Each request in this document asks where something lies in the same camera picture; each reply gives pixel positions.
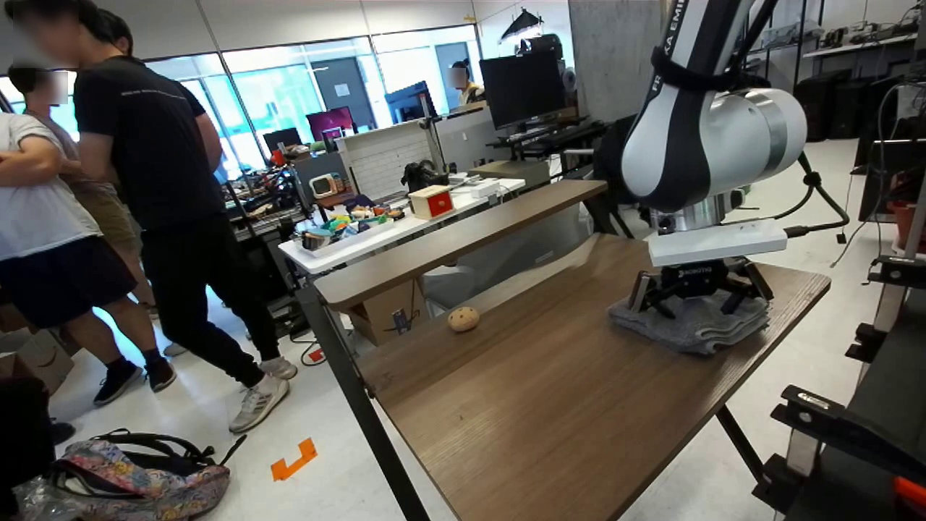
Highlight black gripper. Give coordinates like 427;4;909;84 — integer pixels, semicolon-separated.
631;258;775;326

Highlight grey towel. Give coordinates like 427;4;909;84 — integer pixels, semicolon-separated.
607;285;775;360

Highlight tan potato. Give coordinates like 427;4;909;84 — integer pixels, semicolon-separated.
442;305;484;337

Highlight black computer monitor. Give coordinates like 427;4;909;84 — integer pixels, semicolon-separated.
478;48;572;133

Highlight red box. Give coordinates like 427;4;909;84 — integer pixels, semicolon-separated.
407;182;456;223

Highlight black desktop device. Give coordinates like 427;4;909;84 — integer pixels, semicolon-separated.
398;156;446;195

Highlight cardboard box blue logo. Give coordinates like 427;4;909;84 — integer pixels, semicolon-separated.
343;274;427;347

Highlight distant seated person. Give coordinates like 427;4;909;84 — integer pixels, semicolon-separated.
448;55;487;110

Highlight white desk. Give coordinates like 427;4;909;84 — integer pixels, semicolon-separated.
275;172;530;281

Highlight white perforated panel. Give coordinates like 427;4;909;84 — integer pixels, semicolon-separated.
335;122;437;200

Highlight monitor with blue screen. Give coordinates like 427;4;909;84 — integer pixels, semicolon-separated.
384;82;440;129

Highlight black diagonal metal pole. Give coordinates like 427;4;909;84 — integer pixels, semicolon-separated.
293;274;432;521

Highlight pile of colourful toys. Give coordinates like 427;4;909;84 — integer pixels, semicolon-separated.
299;204;407;255

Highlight monitor with purple screen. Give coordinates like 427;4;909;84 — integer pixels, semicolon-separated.
303;107;359;148

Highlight orange floor tape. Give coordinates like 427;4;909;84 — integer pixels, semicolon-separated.
270;437;320;483

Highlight person in black clothes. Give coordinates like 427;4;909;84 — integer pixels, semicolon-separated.
71;4;301;437

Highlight colourful patterned backpack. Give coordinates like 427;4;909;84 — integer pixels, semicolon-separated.
11;430;233;521

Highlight person white shirt black shorts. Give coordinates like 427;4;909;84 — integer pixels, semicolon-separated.
0;110;178;410

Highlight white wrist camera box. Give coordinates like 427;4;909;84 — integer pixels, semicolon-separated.
643;220;791;274

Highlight black table leg frame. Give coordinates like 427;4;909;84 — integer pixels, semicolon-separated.
712;402;805;517

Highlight black clamp orange handle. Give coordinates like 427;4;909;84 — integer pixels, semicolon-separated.
769;385;926;517
845;253;926;366

